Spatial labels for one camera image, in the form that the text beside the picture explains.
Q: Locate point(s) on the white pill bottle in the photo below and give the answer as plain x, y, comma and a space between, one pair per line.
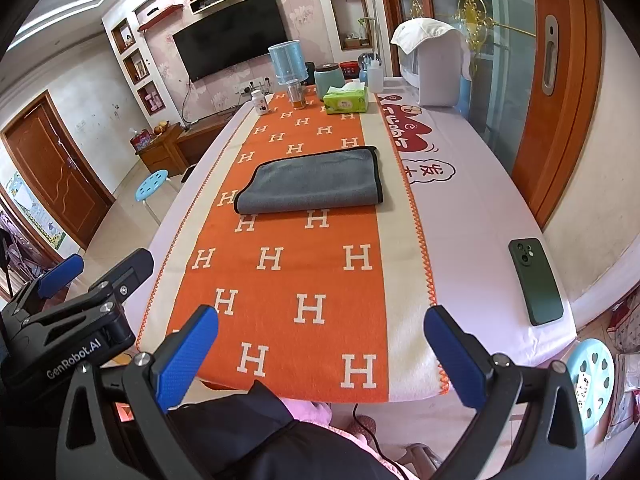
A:
259, 104

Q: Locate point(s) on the white countertop appliance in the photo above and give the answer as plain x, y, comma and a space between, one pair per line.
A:
437, 77

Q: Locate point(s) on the white plastic bottle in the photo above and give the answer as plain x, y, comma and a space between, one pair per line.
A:
375, 76

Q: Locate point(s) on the colourful wall poster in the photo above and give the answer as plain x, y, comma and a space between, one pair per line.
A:
35, 210

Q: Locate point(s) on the wooden sliding door frame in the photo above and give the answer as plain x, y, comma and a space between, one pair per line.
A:
565, 125

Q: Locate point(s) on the white power strip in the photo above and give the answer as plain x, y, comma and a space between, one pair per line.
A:
252, 85

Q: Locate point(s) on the white cloth cover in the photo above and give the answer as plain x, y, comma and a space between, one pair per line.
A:
425, 32

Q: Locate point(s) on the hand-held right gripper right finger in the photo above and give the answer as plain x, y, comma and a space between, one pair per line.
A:
455, 360

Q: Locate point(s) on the red gift box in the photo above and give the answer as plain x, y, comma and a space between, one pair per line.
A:
141, 140

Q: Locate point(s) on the black wall television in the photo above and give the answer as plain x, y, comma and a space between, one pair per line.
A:
232, 35

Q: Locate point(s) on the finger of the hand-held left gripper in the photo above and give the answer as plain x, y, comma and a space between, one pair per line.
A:
61, 269
131, 266

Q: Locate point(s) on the grey towel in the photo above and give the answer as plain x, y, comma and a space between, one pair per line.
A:
310, 180

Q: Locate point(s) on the teal canister black lid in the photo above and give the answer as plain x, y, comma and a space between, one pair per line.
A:
329, 82

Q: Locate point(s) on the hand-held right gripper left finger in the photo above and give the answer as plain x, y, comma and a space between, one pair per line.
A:
186, 355

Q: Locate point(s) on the dark green phone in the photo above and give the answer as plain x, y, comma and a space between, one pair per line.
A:
537, 285

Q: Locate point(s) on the brown wooden door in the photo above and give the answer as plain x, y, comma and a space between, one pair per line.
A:
55, 170

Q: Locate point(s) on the low wooden television stand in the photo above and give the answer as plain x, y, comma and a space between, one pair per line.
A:
205, 135

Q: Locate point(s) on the orange patterned blanket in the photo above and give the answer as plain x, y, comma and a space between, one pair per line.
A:
280, 280

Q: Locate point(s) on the wooden side cabinet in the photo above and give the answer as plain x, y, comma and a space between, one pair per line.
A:
162, 152

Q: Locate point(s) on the pink clothing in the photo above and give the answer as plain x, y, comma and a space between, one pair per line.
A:
312, 412

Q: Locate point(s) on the dark jacket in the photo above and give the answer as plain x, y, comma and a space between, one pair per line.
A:
260, 440

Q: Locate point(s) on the red wall shelf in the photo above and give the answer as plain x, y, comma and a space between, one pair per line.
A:
160, 16

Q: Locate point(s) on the blue plastic stool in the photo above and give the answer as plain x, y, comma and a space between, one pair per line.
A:
152, 184
592, 375

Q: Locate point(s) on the glass jar amber liquid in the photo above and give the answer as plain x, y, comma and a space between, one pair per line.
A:
296, 95

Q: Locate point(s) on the blue mini water dispenser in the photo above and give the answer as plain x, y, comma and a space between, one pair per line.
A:
286, 62

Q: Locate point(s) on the green tissue pack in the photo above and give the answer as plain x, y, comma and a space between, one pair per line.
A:
346, 101

